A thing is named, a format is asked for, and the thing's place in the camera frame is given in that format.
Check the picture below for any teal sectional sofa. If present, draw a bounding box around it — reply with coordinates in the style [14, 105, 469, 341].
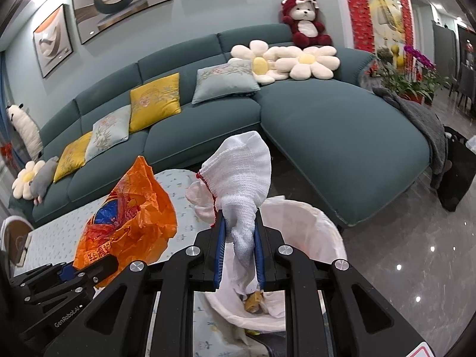
[9, 23, 434, 230]

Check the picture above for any bin with white liner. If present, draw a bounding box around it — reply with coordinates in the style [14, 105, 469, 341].
[203, 196, 349, 334]

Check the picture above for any small yellow embroidered cushion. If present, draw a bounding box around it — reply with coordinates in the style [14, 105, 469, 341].
[53, 130, 94, 184]

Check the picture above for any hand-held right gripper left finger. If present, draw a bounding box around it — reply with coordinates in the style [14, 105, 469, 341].
[43, 211, 226, 357]

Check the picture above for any white knit cloth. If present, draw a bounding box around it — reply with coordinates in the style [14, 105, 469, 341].
[196, 130, 273, 295]

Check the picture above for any orange plastic bag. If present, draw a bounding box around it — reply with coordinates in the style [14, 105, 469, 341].
[73, 155, 179, 289]

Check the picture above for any pale blue embroidered cushion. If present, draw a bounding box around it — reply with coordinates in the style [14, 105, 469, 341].
[85, 104, 132, 163]
[191, 59, 262, 105]

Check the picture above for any red patterned wall border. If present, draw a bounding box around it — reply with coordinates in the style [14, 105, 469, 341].
[339, 0, 414, 51]

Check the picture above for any red and white bear plush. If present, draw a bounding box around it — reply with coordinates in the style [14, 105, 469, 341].
[280, 0, 333, 48]

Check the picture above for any white round-back chair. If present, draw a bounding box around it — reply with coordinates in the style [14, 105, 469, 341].
[0, 216, 36, 269]

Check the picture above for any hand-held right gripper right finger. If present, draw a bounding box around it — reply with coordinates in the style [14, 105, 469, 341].
[253, 209, 429, 357]

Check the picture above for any black bag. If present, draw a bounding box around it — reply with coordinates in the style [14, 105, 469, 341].
[436, 126, 476, 212]

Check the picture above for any yellow wrapper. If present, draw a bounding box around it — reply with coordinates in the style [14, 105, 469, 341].
[243, 292, 265, 312]

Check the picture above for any dark dining chair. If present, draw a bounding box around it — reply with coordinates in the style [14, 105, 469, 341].
[445, 61, 476, 114]

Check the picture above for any framed swirl wall picture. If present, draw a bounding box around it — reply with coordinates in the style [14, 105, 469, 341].
[32, 4, 74, 79]

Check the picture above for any white sheep plush toy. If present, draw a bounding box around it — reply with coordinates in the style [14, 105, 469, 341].
[5, 103, 44, 161]

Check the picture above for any grey blanket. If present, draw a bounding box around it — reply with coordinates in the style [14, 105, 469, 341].
[373, 86, 447, 189]

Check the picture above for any potted green plant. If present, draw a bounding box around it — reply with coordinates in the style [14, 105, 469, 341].
[374, 45, 449, 105]

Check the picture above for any white plastic bag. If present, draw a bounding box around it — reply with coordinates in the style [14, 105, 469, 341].
[185, 180, 221, 228]

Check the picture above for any framed ring wall picture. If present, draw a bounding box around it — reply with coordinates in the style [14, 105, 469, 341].
[71, 0, 175, 45]

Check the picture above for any patterned tablecloth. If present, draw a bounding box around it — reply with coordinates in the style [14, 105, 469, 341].
[10, 169, 233, 357]

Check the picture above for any white flower pillow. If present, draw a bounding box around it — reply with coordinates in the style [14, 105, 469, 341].
[277, 45, 341, 81]
[12, 160, 46, 199]
[228, 40, 289, 84]

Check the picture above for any purple orchid plant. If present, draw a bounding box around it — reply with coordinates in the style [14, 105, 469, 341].
[403, 44, 436, 70]

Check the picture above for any large yellow embroidered cushion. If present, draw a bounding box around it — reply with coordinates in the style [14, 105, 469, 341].
[129, 72, 182, 134]

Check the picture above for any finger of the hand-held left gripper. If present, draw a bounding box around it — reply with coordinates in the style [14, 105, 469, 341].
[9, 261, 90, 288]
[21, 255, 120, 306]

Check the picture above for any grey plush toy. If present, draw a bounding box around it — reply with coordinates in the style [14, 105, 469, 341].
[29, 156, 60, 206]

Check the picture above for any blue curtain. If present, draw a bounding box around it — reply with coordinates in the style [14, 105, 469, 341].
[0, 53, 11, 144]

